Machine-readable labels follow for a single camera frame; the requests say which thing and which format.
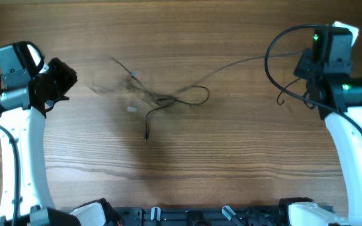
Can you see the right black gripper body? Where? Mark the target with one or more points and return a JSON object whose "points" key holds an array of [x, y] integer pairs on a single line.
{"points": [[304, 64]]}

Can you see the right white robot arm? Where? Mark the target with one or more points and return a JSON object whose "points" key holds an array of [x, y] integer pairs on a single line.
{"points": [[326, 68]]}

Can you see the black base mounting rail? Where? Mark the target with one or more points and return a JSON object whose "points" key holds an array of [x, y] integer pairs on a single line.
{"points": [[251, 216]]}

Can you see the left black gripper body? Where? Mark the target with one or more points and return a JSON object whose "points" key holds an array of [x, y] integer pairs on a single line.
{"points": [[60, 76]]}

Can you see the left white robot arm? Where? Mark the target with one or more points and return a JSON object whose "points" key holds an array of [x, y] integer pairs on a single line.
{"points": [[29, 88]]}

